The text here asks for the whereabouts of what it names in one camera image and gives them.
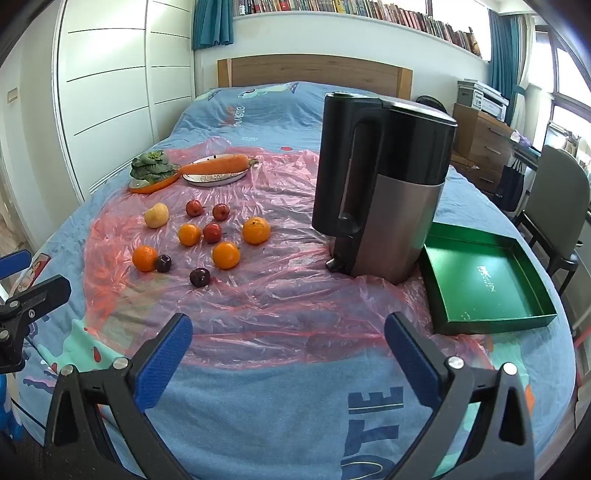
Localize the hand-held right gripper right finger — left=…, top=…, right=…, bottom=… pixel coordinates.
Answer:
left=385, top=313, right=536, bottom=480

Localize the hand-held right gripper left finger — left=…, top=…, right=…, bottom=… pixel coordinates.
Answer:
left=44, top=313, right=195, bottom=480

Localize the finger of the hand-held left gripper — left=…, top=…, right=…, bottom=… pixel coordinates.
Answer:
left=0, top=275, right=73, bottom=373
left=0, top=249, right=32, bottom=280

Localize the green tray box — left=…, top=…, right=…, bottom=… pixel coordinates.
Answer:
left=419, top=220, right=558, bottom=336

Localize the orange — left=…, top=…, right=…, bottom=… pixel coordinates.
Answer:
left=132, top=245, right=159, bottom=272
left=178, top=223, right=202, bottom=247
left=212, top=241, right=241, bottom=270
left=242, top=217, right=271, bottom=245

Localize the pink plastic sheet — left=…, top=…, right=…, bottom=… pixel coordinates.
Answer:
left=83, top=138, right=495, bottom=370

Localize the yellow potato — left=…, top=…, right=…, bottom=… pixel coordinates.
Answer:
left=144, top=203, right=170, bottom=229

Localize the black and silver electric kettle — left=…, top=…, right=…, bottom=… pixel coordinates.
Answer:
left=311, top=91, right=458, bottom=285

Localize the orange dish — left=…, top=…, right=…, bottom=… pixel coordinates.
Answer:
left=128, top=164, right=183, bottom=193

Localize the green bok choy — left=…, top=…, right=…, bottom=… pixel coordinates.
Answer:
left=130, top=150, right=176, bottom=182

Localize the white patterned plate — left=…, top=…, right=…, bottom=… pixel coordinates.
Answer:
left=182, top=157, right=250, bottom=186

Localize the white wardrobe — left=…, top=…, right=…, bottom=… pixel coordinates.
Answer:
left=53, top=0, right=197, bottom=204

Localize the black tote bag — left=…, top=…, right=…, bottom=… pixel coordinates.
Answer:
left=494, top=159, right=527, bottom=213

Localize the carrot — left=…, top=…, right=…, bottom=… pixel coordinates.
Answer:
left=178, top=154, right=259, bottom=176

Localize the grey chair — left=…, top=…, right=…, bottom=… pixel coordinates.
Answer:
left=512, top=144, right=591, bottom=296

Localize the wooden dresser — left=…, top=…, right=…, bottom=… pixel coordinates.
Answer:
left=450, top=102, right=515, bottom=195

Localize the glass top desk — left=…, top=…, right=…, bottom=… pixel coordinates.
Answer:
left=510, top=134, right=546, bottom=171

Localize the black backpack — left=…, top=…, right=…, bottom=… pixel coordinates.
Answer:
left=416, top=95, right=448, bottom=116

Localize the white printer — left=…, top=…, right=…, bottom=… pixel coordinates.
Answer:
left=457, top=79, right=510, bottom=121

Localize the wooden headboard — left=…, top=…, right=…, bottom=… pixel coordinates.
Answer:
left=217, top=54, right=413, bottom=100

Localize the teal curtain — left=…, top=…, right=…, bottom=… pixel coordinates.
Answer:
left=487, top=9, right=527, bottom=125
left=191, top=0, right=235, bottom=51

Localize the window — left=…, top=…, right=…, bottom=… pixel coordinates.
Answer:
left=531, top=28, right=591, bottom=153

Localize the row of books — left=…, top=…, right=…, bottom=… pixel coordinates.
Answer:
left=233, top=0, right=483, bottom=58

